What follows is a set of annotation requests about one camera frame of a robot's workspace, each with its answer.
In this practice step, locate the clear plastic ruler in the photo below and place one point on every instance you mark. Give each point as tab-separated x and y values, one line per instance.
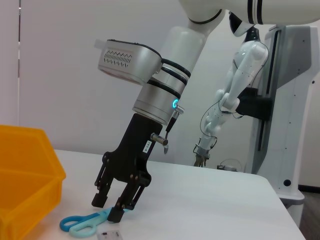
111	235

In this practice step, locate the grey white robot stand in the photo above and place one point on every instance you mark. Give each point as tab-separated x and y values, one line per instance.
292	87

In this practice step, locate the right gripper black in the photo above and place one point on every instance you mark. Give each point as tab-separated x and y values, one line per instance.
132	157

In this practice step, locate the yellow plastic storage bin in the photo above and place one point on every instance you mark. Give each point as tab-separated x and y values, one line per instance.
25	175

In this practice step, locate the blue and teal scissors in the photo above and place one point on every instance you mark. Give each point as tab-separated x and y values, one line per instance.
85	221

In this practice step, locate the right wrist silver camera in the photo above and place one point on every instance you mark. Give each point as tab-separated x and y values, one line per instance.
130	62

